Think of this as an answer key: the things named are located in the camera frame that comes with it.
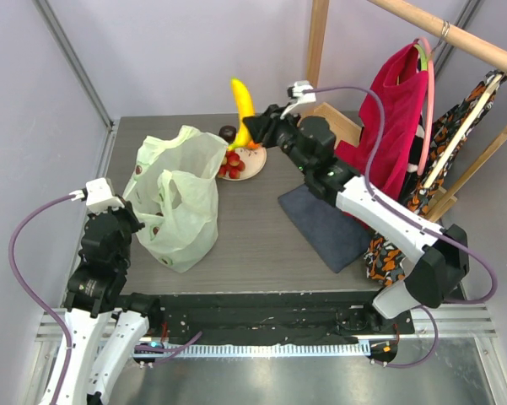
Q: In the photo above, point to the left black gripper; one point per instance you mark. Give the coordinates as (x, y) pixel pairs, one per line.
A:
(128, 211)

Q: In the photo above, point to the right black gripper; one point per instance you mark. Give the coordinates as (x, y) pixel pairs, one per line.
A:
(268, 127)

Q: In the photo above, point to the yellow banana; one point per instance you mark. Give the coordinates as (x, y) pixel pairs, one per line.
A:
(245, 108)

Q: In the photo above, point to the green avocado print plastic bag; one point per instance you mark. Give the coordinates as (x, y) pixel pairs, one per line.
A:
(173, 191)

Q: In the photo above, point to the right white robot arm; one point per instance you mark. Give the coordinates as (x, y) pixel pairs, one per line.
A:
(438, 255)

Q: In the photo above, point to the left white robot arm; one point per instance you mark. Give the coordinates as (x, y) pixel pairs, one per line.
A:
(102, 325)

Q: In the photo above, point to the orange fruit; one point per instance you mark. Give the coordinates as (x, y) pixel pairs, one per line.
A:
(252, 145)

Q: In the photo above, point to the dark brown plum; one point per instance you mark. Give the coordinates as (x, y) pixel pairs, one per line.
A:
(228, 133)

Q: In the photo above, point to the round wooden fruit plate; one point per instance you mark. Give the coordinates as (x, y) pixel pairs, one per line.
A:
(254, 162)

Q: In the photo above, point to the red strawberries cluster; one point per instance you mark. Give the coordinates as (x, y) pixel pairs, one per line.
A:
(232, 166)

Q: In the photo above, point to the dark blue folded cloth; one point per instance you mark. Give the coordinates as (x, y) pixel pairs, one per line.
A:
(337, 238)

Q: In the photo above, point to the red shirt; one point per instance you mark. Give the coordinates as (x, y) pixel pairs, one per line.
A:
(401, 88)

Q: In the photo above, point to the pink plastic hanger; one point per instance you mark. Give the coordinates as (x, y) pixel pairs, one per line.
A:
(426, 55)

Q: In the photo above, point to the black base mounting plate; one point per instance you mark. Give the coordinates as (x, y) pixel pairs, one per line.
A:
(256, 319)

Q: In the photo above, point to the orange black patterned garment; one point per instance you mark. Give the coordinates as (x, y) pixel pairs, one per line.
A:
(383, 260)

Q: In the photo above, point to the wooden clothes rack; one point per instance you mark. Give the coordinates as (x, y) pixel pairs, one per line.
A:
(450, 35)

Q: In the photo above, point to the wooden hanger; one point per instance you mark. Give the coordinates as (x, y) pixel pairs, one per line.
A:
(462, 129)

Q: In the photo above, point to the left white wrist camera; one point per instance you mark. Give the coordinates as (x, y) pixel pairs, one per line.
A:
(98, 195)

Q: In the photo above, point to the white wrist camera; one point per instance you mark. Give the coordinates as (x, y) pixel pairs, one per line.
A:
(301, 98)
(98, 195)

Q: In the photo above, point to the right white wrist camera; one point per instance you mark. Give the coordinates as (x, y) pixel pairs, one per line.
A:
(301, 98)

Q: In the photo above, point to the white slotted cable duct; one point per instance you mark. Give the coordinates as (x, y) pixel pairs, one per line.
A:
(361, 348)

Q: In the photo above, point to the aluminium corner frame profile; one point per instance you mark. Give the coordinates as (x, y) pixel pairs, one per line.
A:
(53, 24)

